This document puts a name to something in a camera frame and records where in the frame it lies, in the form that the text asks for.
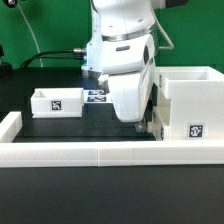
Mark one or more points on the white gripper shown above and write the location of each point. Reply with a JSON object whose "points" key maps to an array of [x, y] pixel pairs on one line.
{"points": [[130, 66]]}

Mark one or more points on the white front drawer box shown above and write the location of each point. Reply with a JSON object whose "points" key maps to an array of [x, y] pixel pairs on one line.
{"points": [[155, 126]]}

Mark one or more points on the white drawer housing box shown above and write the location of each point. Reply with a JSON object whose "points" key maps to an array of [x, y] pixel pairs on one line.
{"points": [[190, 102]]}

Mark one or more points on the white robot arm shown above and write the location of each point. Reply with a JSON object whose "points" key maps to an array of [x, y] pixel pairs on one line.
{"points": [[118, 20]]}

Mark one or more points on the white rear drawer box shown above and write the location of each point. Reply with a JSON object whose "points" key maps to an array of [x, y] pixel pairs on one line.
{"points": [[57, 102]]}

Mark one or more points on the white marker tag plate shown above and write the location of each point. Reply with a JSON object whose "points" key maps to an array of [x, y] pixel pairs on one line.
{"points": [[96, 96]]}

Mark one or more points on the black device at left edge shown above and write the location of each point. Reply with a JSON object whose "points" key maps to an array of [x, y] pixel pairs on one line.
{"points": [[5, 67]]}

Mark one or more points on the white U-shaped fence frame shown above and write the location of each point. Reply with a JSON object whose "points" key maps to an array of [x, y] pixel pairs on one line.
{"points": [[101, 154]]}

